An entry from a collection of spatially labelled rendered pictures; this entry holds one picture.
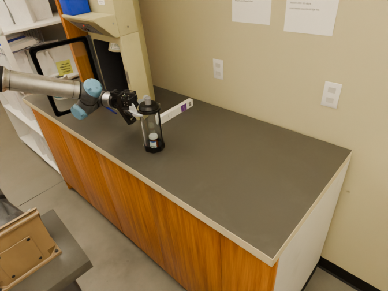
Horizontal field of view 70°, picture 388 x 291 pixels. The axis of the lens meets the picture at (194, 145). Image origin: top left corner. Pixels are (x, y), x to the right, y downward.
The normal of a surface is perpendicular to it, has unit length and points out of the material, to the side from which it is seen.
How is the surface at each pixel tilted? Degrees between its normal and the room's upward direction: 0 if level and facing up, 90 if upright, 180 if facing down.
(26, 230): 90
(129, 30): 90
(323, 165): 0
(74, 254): 0
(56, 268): 0
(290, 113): 90
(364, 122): 90
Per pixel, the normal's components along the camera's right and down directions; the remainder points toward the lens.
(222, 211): -0.07, -0.82
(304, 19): -0.67, 0.47
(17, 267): 0.72, 0.36
